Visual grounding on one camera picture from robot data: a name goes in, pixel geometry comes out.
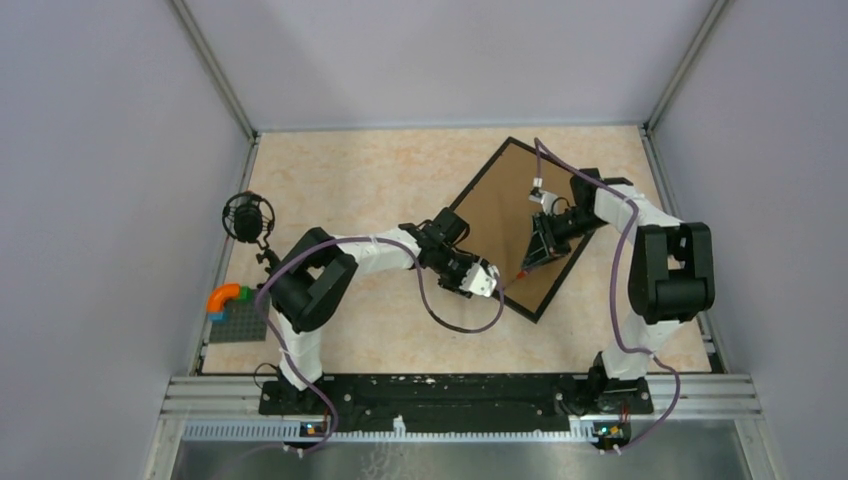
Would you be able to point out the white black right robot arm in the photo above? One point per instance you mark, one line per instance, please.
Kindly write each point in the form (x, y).
(670, 281)

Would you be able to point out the blue red handled screwdriver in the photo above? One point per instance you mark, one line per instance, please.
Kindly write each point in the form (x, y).
(520, 275)

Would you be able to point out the black microphone on stand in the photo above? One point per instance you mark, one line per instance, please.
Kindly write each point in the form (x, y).
(249, 218)

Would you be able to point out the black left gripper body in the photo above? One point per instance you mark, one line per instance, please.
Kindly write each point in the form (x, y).
(453, 269)

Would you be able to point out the grey brick baseplate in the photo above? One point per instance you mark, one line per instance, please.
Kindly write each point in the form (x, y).
(239, 321)

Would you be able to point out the black wooden picture frame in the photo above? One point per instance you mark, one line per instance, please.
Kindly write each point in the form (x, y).
(496, 207)

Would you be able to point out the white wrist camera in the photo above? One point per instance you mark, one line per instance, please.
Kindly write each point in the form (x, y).
(481, 280)
(543, 197)

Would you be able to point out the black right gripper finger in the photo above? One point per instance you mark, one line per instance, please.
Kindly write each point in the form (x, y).
(537, 258)
(537, 239)

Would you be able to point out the aluminium front frame rail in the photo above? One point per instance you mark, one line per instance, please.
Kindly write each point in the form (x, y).
(226, 408)

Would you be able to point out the orange curved toy brick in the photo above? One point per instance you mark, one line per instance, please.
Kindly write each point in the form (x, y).
(217, 299)

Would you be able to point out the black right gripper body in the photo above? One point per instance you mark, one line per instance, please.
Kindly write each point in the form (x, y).
(556, 236)

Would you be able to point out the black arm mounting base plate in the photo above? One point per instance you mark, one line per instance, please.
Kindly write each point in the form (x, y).
(457, 403)

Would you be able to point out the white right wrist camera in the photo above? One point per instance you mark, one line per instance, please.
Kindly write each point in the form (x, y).
(543, 197)

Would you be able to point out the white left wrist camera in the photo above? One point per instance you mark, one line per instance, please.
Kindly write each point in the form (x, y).
(481, 280)

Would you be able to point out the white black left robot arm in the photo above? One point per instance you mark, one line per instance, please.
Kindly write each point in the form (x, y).
(309, 283)

